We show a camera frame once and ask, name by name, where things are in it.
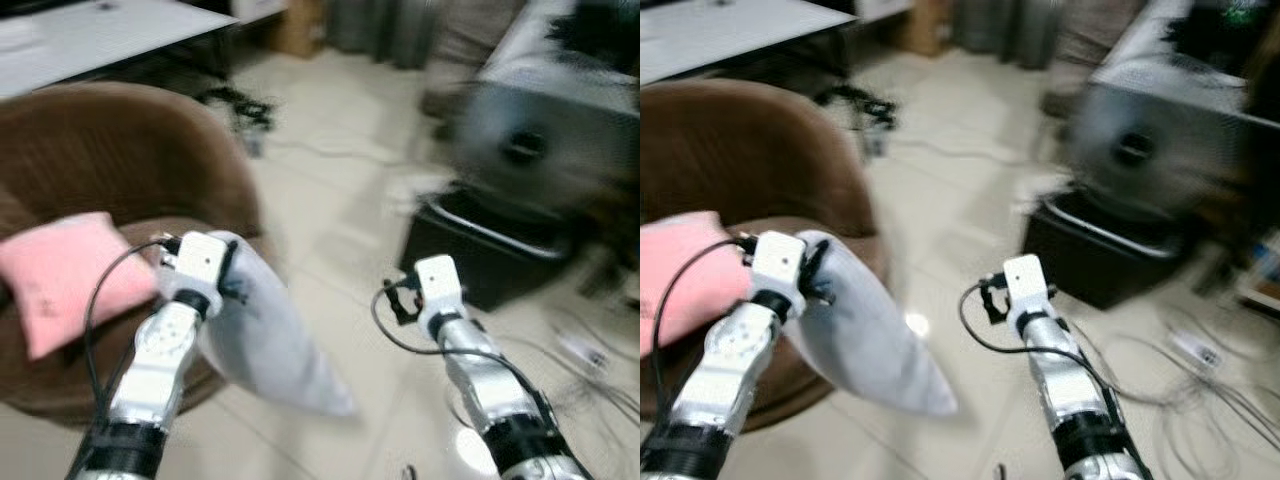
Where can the grey curtain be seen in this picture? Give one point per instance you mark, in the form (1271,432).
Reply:
(1005,32)
(385,32)

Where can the light grey pillow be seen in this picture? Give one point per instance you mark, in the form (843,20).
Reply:
(870,340)
(270,340)

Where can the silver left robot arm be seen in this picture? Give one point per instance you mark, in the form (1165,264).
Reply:
(720,385)
(150,375)

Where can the pink pillow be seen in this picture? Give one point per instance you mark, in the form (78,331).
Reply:
(685,275)
(60,275)

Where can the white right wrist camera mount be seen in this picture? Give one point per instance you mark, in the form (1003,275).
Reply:
(1025,278)
(437,280)

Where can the round grey floor fan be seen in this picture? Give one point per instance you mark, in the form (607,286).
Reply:
(525,150)
(1135,150)

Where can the colourful printed box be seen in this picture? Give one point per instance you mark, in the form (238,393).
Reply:
(1262,268)

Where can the white table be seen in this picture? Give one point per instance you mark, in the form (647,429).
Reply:
(720,35)
(90,40)

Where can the brown cardboard box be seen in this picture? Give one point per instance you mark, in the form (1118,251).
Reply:
(298,28)
(920,28)

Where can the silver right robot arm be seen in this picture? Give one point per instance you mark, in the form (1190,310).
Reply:
(495,390)
(1075,390)

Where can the brown round sofa chair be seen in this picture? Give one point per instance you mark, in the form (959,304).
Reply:
(750,150)
(120,150)

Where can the white power strip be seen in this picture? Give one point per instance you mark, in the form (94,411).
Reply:
(585,352)
(1195,350)

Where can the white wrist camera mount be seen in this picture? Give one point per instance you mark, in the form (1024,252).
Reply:
(1025,278)
(198,262)
(778,262)
(437,280)

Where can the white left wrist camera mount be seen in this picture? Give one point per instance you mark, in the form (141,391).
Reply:
(198,262)
(778,262)

